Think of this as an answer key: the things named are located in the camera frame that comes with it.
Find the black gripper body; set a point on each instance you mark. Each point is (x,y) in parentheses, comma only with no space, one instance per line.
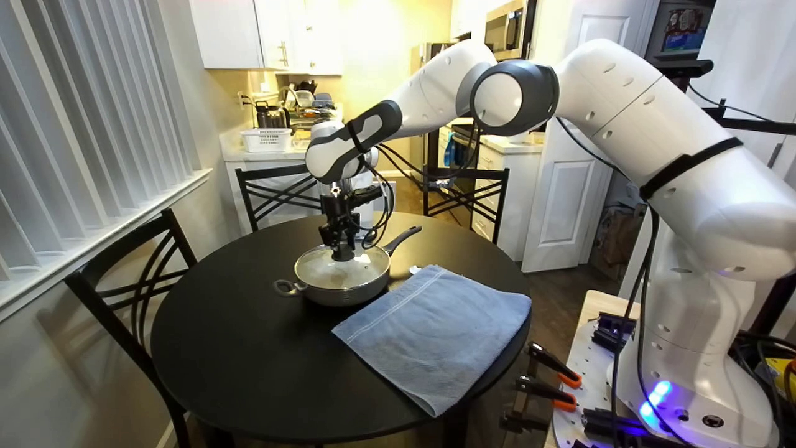
(342,216)

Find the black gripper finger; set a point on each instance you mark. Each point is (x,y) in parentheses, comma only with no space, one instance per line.
(337,250)
(353,246)

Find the glass lid with black knob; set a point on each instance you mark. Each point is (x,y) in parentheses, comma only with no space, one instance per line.
(319,269)

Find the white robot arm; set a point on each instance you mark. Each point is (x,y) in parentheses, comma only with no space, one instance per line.
(731,219)

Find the blue towel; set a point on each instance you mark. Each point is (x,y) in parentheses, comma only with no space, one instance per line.
(436,335)

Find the grey frying pan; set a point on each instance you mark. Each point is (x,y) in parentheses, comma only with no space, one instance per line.
(348,296)

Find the black chair on side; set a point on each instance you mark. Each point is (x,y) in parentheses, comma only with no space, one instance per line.
(277,194)

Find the white kitchen counter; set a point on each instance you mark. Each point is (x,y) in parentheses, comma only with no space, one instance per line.
(261,149)

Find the black chair near kitchen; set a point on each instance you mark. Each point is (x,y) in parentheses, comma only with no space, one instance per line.
(477,192)

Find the white upper kitchen cabinets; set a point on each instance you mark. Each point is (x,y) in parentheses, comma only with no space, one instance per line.
(282,35)

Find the black chair at window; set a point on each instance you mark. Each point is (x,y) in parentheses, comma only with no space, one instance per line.
(124,281)

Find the white door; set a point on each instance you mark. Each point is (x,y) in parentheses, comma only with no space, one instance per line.
(572,184)

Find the steel microwave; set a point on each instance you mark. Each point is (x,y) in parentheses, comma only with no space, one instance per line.
(507,27)

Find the white vertical window blinds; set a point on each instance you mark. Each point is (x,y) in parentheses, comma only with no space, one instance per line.
(90,123)

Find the monitor with blue screen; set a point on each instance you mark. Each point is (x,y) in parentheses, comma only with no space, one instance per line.
(680,27)

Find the orange handled clamp upper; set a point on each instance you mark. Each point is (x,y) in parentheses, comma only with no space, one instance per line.
(548,358)

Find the orange handled clamp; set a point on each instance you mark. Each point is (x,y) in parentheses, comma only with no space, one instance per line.
(541,388)
(548,358)

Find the orange handled clamp lower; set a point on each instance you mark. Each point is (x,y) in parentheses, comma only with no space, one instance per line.
(541,388)

